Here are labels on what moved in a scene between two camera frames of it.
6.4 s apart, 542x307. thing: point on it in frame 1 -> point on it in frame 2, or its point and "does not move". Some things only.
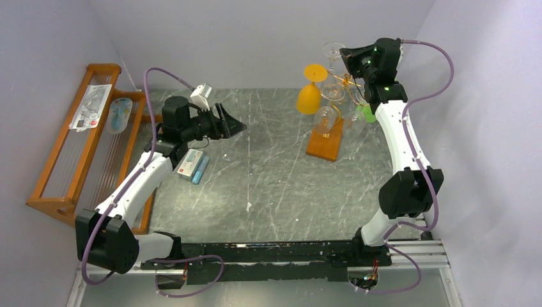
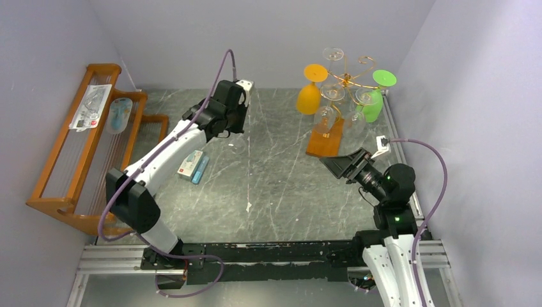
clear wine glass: x=229 y=154 -> x=237 y=145
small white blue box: x=190 y=164 does not move
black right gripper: x=350 y=54 -> x=355 y=168
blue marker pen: x=200 y=171 does not move
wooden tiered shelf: x=103 y=136 does not move
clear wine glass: x=324 y=117 does not move
